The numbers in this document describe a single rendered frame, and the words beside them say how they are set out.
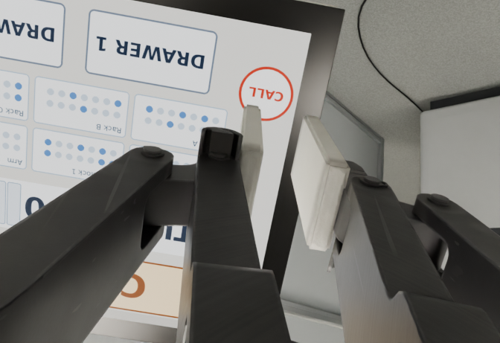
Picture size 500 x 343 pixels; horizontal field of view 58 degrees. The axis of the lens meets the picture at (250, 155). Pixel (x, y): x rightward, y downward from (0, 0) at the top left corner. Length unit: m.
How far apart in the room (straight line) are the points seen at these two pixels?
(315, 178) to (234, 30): 0.20
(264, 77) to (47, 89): 0.16
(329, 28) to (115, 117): 0.17
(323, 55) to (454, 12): 1.50
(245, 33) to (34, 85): 0.16
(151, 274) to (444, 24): 1.61
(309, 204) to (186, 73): 0.21
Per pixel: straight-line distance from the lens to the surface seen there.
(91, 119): 0.37
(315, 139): 0.17
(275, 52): 0.34
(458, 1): 1.79
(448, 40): 1.95
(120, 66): 0.35
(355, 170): 0.17
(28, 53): 0.38
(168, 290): 0.41
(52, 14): 0.37
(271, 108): 0.34
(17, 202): 0.41
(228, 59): 0.34
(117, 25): 0.35
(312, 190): 0.15
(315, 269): 1.96
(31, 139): 0.39
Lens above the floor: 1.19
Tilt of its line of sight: 23 degrees down
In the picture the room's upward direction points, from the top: 171 degrees counter-clockwise
